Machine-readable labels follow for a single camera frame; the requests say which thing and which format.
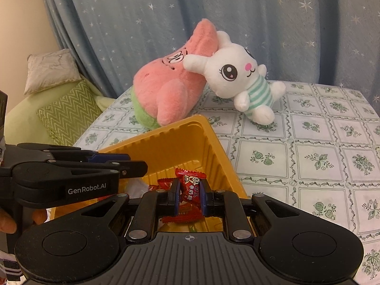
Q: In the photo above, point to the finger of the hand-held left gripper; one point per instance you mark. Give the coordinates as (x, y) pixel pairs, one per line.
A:
(133, 169)
(109, 156)

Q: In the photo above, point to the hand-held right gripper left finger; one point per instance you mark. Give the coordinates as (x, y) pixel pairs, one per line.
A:
(175, 199)

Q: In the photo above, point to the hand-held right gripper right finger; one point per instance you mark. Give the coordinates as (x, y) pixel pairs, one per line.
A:
(206, 200)

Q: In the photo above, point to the red twisted-wrapper candy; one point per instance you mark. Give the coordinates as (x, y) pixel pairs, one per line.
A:
(190, 188)

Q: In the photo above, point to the red snack packet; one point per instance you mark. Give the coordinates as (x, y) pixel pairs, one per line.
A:
(184, 218)
(163, 185)

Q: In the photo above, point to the orange plastic tray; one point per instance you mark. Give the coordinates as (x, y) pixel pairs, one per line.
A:
(190, 142)

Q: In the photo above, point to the person's left hand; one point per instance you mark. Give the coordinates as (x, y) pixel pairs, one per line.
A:
(7, 224)

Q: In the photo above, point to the green zigzag cushion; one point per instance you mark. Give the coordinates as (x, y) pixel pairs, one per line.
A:
(68, 109)

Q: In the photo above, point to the light green sofa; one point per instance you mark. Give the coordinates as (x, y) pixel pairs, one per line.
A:
(26, 118)

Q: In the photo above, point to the pink starfish plush toy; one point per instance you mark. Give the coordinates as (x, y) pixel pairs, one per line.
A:
(166, 89)

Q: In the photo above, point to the beige pillow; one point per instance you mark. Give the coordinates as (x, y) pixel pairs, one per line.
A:
(50, 71)

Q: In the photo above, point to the floral checked tablecloth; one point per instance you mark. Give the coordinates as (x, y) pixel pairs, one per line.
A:
(320, 184)

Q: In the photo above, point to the white bunny plush toy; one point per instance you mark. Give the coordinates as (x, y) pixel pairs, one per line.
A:
(231, 71)

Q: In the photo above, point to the blue star-print curtain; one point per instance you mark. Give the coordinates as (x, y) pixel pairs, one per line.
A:
(118, 20)

